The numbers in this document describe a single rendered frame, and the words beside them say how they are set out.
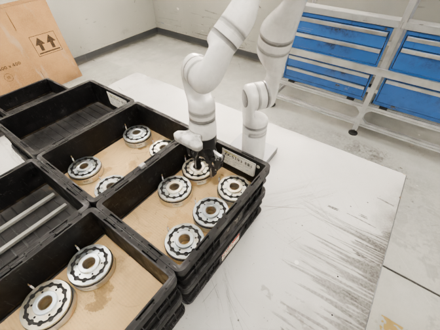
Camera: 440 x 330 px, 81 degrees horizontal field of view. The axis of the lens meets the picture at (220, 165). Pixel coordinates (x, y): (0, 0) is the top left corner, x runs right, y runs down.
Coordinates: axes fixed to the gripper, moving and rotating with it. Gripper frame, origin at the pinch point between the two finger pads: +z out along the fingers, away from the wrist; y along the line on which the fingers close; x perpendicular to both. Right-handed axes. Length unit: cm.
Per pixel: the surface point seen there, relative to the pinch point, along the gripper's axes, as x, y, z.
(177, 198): 12.9, 0.0, 2.0
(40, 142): 24, 62, 5
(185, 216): 14.6, -4.6, 5.3
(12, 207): 44, 38, 5
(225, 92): -169, 117, 86
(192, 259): 26.2, -18.6, -4.5
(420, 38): -181, -33, 2
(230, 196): 2.7, -12.0, 2.4
